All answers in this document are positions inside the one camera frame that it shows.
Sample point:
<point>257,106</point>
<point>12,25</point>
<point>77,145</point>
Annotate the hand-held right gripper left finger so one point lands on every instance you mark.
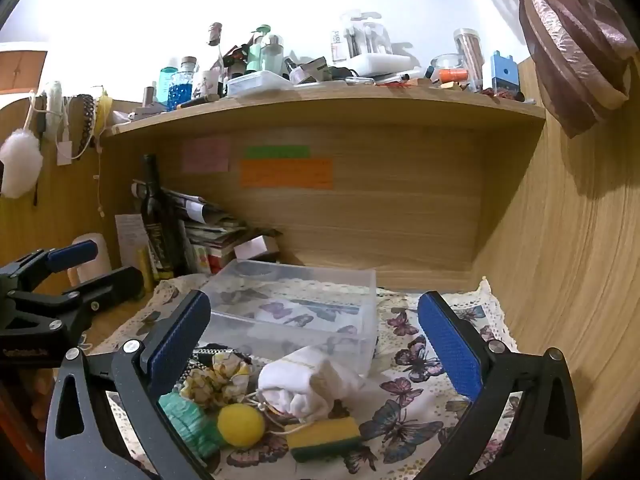
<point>179,342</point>

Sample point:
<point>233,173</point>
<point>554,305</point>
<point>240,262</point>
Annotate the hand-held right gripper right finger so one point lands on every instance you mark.
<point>450,346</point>

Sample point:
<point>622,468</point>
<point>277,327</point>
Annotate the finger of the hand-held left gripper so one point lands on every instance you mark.
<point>116,285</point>
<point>72,254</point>

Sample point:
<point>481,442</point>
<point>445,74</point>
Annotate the floral fabric scrunchie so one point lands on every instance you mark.
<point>215,377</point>

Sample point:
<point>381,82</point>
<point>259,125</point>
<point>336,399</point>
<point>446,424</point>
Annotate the green crinkled cloth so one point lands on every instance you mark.
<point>192,425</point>

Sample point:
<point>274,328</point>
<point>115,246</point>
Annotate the yellow foam ball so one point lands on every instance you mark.
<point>241,426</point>

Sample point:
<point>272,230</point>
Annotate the white socks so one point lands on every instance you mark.
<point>300,380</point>

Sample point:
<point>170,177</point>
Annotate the clear plastic storage box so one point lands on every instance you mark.
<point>300,305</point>

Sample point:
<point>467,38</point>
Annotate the yellow and green sponge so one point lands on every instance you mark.
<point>322,439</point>

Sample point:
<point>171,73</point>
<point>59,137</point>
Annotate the white cup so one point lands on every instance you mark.
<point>95,265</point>

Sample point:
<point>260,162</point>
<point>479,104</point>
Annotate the yellow tube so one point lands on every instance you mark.
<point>145,270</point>

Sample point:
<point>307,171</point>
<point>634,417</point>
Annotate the black and white checkered band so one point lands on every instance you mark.
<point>220,352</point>

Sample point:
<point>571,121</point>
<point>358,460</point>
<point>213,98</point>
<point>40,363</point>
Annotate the white paper note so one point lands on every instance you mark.
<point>130,235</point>

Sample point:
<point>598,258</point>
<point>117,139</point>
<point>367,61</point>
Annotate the butterfly print tablecloth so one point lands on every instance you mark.
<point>410,405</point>

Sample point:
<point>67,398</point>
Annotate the dark glass bottle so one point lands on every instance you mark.
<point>159,220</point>

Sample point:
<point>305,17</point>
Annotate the white paper tag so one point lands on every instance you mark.
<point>65,152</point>

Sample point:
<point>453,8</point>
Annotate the white fluffy puff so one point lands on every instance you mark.
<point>20,162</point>

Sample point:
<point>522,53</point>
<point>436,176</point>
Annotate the stack of magazines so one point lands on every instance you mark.
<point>215,235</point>

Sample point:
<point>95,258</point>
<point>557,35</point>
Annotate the small white box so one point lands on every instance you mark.
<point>256,247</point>

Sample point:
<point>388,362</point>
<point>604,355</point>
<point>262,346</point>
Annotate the black lace headband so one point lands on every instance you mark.
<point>86,117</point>

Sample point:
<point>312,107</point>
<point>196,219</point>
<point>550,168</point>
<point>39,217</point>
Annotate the yellow hanging cloth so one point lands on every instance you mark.
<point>103,110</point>

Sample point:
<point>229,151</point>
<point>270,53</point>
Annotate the white fluffy headband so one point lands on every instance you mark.
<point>52,107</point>

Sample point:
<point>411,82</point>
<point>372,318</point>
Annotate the pink sticky note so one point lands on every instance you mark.
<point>206,156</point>

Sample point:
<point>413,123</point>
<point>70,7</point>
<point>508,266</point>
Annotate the light blue bottle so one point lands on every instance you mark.
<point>167,85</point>

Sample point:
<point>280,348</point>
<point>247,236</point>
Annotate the bottle with blue beads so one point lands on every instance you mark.
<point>181,87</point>

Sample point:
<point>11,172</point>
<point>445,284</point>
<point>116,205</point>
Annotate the orange sticky note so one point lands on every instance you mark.
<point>287,174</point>

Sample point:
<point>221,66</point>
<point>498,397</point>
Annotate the green sticky note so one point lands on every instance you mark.
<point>277,152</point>

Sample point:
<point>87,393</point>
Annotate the white jar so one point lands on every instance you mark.
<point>207,85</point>

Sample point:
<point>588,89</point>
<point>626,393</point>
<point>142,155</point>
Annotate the translucent white lidded box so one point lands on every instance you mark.
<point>260,84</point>

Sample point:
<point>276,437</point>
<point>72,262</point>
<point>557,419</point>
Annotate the wooden shelf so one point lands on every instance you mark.
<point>350,102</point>

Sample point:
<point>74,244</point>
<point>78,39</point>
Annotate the orange tube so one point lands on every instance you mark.
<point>454,75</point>

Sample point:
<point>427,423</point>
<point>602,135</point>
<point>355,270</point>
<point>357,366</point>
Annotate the green pump bottle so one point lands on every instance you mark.
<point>256,52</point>

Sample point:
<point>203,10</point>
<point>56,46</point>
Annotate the clear bottle with silver cap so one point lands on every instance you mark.
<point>273,55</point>

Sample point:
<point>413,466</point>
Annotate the blue box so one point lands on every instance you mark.
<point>505,72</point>

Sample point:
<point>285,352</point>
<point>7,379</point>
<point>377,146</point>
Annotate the glass bowl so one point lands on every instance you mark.
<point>447,62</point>

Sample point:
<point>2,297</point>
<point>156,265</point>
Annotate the white tray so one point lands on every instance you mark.
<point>387,65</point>

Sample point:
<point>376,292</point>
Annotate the black and grey case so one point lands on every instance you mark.
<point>307,70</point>

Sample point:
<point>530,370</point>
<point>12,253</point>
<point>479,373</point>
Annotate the tall clear jar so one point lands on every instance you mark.
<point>469,57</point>

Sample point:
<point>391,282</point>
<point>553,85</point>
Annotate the clear cosmetics organizer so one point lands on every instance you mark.
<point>362,35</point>

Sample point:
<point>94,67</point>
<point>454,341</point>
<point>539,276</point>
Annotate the brown hanging cloth bag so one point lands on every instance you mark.
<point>570,45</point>

